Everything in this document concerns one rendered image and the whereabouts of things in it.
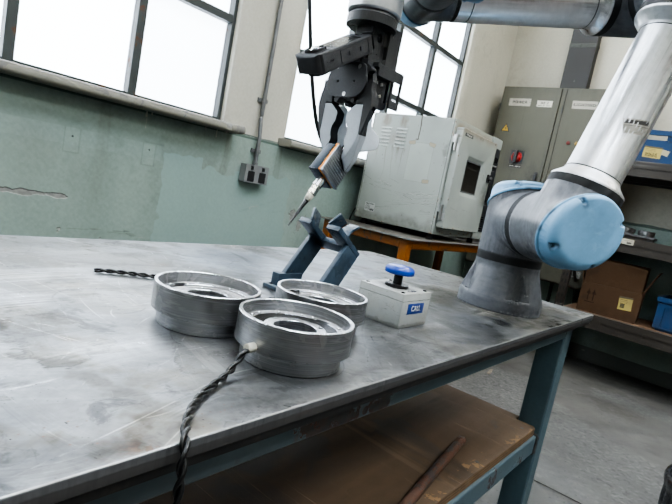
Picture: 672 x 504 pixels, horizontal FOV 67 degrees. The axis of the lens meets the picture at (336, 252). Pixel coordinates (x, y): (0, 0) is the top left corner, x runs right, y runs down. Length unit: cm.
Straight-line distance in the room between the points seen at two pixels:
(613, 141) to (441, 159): 197
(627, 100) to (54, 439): 82
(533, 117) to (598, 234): 370
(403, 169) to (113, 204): 153
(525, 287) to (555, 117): 356
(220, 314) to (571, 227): 53
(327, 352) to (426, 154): 246
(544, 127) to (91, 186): 339
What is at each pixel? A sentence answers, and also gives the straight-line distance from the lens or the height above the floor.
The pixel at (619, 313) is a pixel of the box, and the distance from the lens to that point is 394.
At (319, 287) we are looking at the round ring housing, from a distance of 63.
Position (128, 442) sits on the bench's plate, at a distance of 32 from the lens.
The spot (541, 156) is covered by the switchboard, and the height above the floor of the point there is 151.
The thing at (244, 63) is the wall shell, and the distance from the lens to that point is 255.
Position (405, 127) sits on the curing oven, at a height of 136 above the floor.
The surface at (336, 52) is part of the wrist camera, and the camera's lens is 69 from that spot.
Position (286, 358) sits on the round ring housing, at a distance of 42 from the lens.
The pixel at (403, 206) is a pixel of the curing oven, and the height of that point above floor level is 93.
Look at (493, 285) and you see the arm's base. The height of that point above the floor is 84.
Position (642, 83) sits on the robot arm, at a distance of 91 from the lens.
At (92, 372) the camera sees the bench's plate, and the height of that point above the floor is 80.
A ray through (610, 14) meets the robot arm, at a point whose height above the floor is 133.
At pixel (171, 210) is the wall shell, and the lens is 235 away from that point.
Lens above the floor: 96
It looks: 7 degrees down
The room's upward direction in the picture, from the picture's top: 11 degrees clockwise
